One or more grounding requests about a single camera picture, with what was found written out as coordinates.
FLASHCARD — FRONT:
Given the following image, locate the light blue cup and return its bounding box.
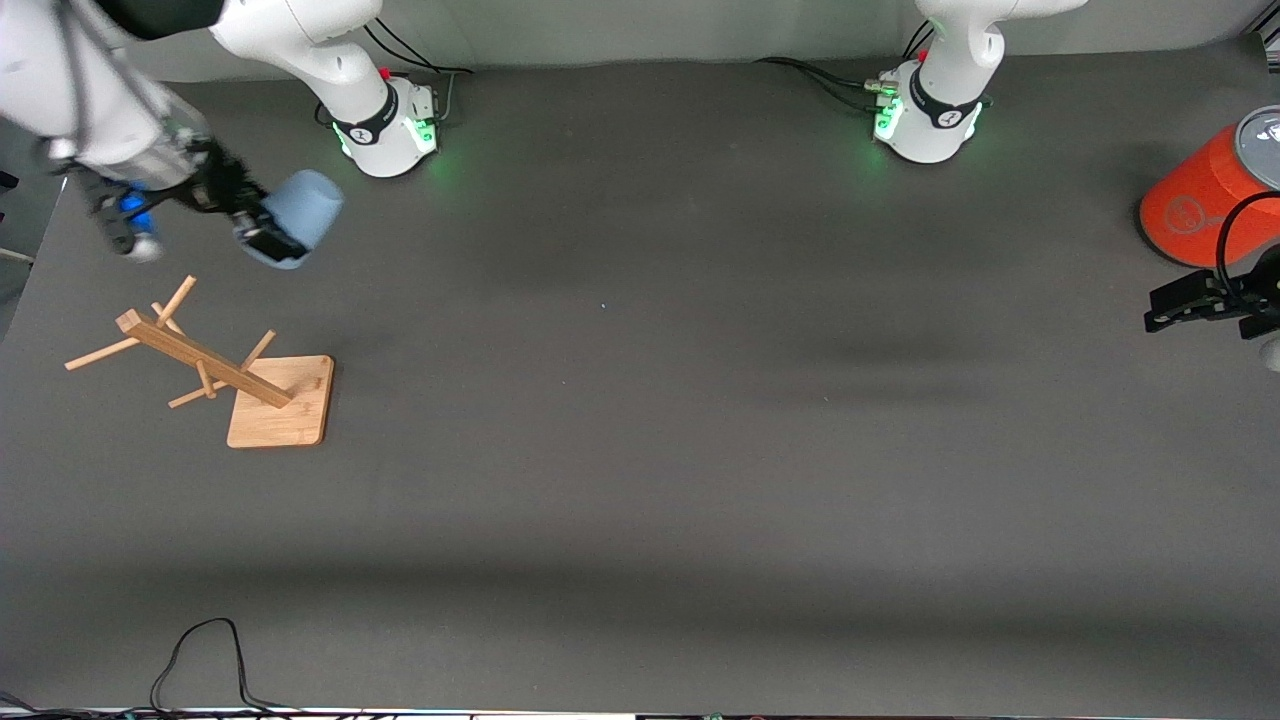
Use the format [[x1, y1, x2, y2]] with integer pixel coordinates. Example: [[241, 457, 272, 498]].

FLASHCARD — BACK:
[[243, 169, 345, 271]]

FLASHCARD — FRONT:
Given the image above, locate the wooden cup rack with pegs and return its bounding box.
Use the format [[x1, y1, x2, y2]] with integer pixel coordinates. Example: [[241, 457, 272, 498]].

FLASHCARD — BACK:
[[64, 275, 336, 449]]

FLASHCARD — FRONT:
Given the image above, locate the orange cylinder with grey lid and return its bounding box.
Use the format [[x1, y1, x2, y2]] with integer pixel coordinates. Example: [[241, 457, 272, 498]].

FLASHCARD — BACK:
[[1138, 105, 1280, 269]]

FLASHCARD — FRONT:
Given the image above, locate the black right arm base cable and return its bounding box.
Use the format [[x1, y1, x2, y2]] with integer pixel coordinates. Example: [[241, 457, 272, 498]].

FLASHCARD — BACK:
[[362, 18, 473, 126]]

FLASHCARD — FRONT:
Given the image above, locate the black cable at table edge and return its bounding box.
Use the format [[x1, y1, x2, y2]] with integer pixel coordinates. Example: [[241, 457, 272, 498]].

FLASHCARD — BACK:
[[0, 617, 471, 720]]

